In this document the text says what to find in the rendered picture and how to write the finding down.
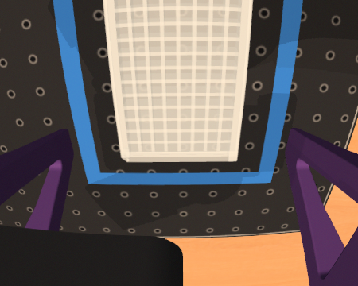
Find dark grey perforated base plate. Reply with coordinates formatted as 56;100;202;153
0;0;358;238

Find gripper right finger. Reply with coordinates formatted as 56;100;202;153
285;128;358;286

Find blue tape outline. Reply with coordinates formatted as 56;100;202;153
53;0;303;185

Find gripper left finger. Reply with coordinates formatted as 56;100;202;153
0;129;74;231

